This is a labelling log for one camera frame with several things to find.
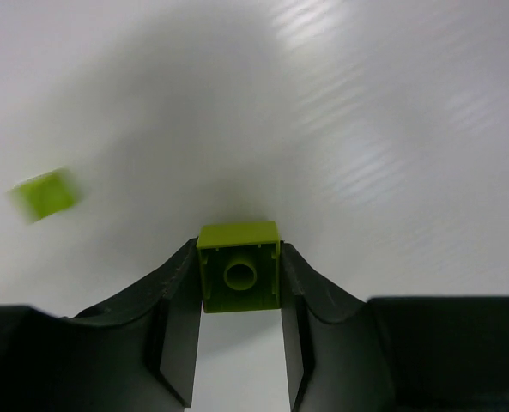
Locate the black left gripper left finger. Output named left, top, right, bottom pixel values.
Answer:
left=0, top=240, right=201, bottom=411

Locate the small lime flat lego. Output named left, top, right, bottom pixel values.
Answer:
left=8, top=167, right=83, bottom=224

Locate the lime lego brick mid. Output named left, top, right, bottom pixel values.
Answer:
left=197, top=221, right=281, bottom=313

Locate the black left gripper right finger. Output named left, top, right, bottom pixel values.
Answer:
left=281, top=243, right=509, bottom=411

